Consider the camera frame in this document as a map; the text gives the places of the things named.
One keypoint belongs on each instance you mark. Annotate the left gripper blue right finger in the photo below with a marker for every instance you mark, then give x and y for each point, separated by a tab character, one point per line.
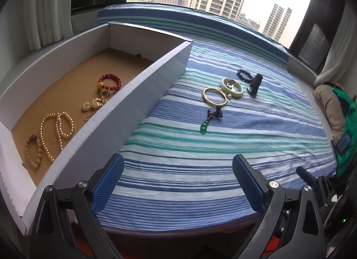
262	195

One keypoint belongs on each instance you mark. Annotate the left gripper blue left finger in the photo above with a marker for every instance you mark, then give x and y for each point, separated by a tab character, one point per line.
93	194

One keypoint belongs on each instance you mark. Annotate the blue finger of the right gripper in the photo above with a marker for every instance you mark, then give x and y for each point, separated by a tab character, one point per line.
307	177

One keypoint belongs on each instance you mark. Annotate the gold bangle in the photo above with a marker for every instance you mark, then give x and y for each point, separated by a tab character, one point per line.
214	97

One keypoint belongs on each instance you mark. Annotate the pale green jade bangle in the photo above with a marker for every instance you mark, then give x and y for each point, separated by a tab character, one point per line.
232	87

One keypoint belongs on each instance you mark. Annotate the green cloth bag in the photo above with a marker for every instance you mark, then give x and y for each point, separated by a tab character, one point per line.
346	146

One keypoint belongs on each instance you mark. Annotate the white cardboard box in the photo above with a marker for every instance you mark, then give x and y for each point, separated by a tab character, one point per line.
74	105

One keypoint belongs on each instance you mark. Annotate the striped blue green bedspread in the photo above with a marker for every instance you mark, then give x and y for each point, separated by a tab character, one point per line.
176	177

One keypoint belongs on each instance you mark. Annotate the black watch on stand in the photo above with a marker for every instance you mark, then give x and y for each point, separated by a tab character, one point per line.
253	87

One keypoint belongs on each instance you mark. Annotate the white right curtain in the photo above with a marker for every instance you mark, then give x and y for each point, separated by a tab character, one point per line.
342	51

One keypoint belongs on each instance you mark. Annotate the white curtain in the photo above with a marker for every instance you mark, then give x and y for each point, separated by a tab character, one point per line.
342	51
47	22

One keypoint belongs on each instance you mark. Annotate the white left curtain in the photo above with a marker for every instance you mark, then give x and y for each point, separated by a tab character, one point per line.
47	22

